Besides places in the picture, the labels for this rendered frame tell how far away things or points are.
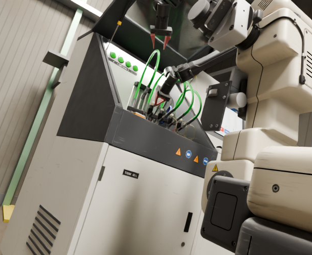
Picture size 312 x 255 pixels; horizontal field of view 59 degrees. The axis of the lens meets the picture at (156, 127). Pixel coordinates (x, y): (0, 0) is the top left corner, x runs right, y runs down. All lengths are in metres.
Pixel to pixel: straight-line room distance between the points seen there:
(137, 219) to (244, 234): 0.83
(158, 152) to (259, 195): 0.84
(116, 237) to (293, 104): 0.84
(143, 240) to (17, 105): 2.51
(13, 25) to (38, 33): 0.26
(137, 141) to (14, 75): 2.50
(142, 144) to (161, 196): 0.27
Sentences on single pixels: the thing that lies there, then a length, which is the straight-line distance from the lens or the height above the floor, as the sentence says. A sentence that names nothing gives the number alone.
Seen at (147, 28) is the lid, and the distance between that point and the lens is 1.79.
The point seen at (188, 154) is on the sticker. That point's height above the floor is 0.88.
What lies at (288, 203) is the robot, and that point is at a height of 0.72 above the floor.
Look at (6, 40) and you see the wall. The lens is 3.61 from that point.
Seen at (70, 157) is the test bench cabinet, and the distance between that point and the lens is 1.36.
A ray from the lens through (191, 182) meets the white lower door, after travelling 1.44.
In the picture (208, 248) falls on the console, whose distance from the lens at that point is 1.66.
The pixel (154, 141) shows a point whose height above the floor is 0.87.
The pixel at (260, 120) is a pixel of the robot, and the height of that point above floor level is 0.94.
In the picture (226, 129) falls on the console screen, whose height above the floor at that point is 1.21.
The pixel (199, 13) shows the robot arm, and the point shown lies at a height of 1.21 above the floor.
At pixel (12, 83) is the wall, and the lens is 3.50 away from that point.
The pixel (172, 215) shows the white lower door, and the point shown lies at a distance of 1.40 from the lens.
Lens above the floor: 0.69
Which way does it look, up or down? 11 degrees up
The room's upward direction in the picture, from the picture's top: 16 degrees clockwise
